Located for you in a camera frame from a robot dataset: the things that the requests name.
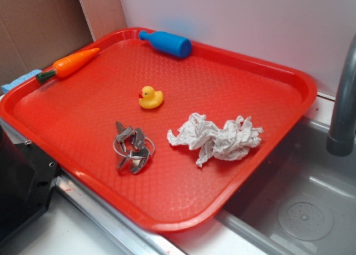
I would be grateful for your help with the crumpled white paper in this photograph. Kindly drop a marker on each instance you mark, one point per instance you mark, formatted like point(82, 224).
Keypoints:
point(230, 143)

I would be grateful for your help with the yellow rubber duck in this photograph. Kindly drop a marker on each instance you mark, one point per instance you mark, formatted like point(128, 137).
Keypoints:
point(149, 98)

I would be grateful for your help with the orange toy carrot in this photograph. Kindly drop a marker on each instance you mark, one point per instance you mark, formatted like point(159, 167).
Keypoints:
point(67, 65)

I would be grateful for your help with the red plastic tray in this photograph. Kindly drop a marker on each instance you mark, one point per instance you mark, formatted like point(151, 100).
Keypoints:
point(74, 121)

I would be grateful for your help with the silver key bunch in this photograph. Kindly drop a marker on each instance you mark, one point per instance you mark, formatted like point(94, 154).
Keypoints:
point(133, 147)

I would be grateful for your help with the blue toy bottle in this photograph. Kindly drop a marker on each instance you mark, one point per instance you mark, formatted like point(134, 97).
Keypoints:
point(177, 46)

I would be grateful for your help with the grey faucet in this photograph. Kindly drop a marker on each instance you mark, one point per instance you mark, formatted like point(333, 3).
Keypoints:
point(341, 135)

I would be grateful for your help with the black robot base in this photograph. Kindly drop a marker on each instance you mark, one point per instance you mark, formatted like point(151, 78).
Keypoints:
point(28, 175)

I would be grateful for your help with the brown cardboard box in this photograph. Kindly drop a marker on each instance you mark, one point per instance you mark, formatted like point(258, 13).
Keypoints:
point(35, 33)

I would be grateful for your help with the blue sponge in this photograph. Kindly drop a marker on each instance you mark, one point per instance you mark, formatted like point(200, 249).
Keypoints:
point(8, 87)

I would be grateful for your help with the grey toy sink basin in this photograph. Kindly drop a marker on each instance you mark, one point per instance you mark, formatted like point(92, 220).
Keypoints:
point(300, 200)

